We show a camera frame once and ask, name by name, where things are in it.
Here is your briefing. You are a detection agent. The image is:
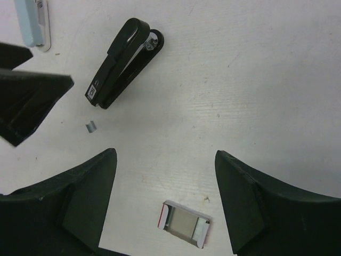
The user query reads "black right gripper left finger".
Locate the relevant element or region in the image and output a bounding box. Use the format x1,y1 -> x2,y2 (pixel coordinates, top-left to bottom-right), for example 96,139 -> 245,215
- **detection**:
1,148 -> 117,255

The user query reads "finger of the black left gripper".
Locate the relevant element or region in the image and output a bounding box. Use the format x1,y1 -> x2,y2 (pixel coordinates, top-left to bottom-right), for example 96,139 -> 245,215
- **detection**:
0,42 -> 33,70
1,69 -> 74,147

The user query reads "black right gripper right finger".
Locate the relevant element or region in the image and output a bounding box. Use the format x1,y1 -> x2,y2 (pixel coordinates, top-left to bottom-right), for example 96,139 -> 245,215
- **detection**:
215,150 -> 340,255

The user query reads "light blue white stapler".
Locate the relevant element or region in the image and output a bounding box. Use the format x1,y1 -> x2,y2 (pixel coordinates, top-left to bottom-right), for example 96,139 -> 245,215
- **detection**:
14,0 -> 51,52

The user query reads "small staple strip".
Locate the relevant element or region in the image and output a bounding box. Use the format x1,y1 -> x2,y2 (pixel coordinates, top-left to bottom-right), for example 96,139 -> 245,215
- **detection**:
86,121 -> 97,133

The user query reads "open staple box tray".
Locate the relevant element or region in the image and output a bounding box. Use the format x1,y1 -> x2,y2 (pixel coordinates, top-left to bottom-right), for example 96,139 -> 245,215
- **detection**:
157,200 -> 212,249

